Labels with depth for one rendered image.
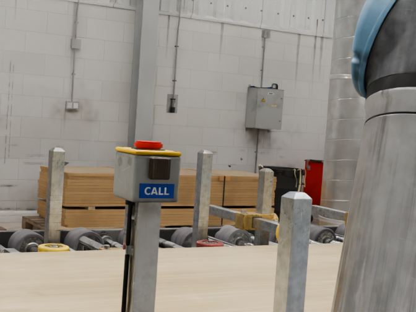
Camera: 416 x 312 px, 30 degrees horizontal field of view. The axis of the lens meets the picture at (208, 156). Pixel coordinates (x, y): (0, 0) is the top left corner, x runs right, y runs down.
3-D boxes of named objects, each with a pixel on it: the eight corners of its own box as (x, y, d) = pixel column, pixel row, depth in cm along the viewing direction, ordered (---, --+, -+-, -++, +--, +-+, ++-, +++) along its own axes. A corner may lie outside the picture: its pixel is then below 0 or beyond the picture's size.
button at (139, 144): (167, 155, 107) (168, 142, 107) (140, 154, 105) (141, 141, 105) (154, 153, 110) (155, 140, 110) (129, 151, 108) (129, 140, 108)
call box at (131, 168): (178, 207, 107) (182, 151, 106) (132, 207, 103) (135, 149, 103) (156, 201, 113) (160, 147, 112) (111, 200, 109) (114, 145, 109)
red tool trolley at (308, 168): (366, 225, 992) (371, 162, 988) (325, 228, 945) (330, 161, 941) (338, 220, 1030) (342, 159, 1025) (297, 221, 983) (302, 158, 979)
